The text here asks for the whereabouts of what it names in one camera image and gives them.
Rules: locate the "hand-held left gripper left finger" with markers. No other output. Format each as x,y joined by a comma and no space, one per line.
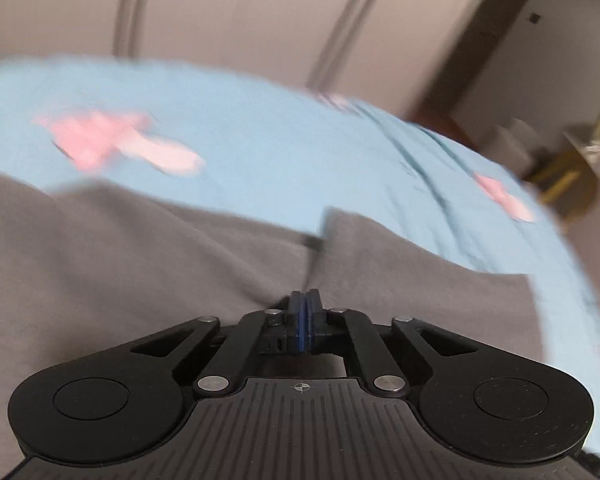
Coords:
296,322

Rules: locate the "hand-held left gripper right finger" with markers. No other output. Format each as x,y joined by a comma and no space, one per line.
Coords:
314,322

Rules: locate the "light blue printed bed sheet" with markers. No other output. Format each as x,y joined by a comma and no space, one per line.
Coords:
280,150

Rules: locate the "white round stool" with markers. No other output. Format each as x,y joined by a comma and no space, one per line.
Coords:
512,147

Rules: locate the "yellow-legged side table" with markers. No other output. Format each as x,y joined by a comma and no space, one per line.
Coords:
565,180

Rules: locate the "white wardrobe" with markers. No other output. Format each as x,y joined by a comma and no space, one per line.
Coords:
230,10

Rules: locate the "dark wooden door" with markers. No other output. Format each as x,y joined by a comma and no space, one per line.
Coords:
480,40

